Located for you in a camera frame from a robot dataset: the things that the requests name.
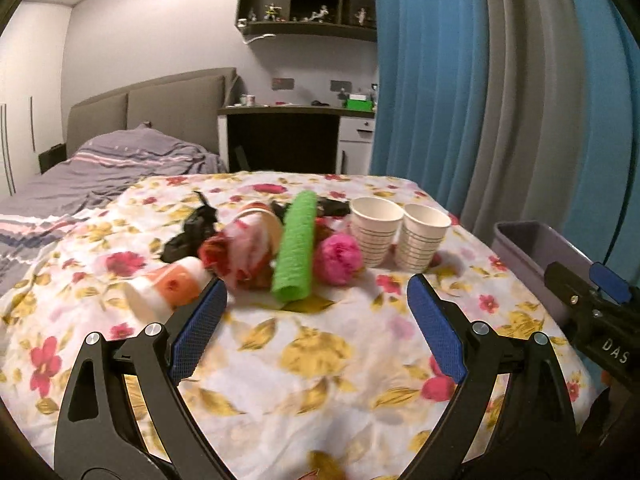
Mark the orange patterned paper cup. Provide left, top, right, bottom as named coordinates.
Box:
left=122, top=257, right=213, bottom=324

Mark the green foam net sleeve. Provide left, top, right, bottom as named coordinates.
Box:
left=271, top=191, right=317, bottom=304

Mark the white striped paper cup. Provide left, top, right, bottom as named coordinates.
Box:
left=349, top=196, right=405, bottom=268

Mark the grey trash bin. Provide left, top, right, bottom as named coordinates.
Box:
left=491, top=220, right=592, bottom=327

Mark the floral bed sheet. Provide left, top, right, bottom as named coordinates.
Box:
left=0, top=170, right=599, bottom=480

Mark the black plastic bag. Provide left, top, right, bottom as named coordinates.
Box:
left=160, top=191, right=218, bottom=263

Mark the grey striped duvet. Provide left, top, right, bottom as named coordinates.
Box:
left=1, top=125, right=227, bottom=292

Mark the blue grey curtain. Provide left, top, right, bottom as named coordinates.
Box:
left=371, top=0, right=639, bottom=280

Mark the black bedside table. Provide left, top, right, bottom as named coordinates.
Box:
left=38, top=143, right=67, bottom=174

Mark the white drawer cabinet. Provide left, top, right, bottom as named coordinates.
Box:
left=336, top=116, right=375, bottom=176

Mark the dark top desk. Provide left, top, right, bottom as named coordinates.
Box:
left=218, top=105, right=375, bottom=174

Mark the grey upholstered headboard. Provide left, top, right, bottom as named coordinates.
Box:
left=65, top=67, right=240, bottom=155

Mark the green box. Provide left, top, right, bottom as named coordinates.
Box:
left=345, top=93, right=374, bottom=112

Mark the white wardrobe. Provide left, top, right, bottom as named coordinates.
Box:
left=1, top=2, right=70, bottom=198

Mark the dark wall shelf unit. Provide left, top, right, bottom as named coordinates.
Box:
left=235, top=0, right=379, bottom=44

